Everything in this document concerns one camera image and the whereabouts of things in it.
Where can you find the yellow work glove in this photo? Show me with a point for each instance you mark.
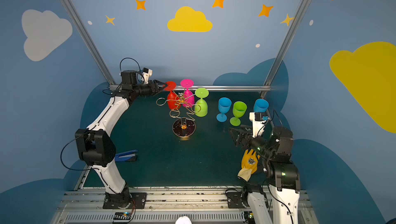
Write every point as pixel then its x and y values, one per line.
pixel 249 164

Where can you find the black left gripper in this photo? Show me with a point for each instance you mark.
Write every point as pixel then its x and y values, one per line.
pixel 154 87

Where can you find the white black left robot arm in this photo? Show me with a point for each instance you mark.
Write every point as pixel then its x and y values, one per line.
pixel 94 145

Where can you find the magenta wine glass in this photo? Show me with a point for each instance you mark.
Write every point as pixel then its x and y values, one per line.
pixel 188 95

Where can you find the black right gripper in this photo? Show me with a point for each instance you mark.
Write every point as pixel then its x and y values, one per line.
pixel 245 137

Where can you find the gold wire wine glass rack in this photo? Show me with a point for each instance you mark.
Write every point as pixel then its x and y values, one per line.
pixel 183 113

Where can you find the green wine glass back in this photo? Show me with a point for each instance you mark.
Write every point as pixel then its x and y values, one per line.
pixel 201 107

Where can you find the aluminium left frame post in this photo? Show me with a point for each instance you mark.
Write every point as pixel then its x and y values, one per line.
pixel 80 26

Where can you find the aluminium right frame post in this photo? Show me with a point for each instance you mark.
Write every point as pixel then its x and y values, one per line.
pixel 299 15

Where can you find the red wine glass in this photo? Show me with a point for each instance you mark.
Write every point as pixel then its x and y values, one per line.
pixel 172 96

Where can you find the aluminium frame post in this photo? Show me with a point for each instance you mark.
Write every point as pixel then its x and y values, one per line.
pixel 299 15
pixel 80 26

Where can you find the green wine glass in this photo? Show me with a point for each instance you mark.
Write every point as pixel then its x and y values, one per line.
pixel 239 109
pixel 201 107

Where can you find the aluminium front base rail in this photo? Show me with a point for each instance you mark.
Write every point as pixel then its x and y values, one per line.
pixel 197 204

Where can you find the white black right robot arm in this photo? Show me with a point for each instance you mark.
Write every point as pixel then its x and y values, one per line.
pixel 273 157

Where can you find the blue wine glass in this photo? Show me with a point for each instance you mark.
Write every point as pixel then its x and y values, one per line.
pixel 224 106
pixel 261 105

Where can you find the green wine glass front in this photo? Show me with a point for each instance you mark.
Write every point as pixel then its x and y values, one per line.
pixel 239 109

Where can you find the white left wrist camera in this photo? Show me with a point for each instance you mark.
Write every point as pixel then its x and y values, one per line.
pixel 147 73

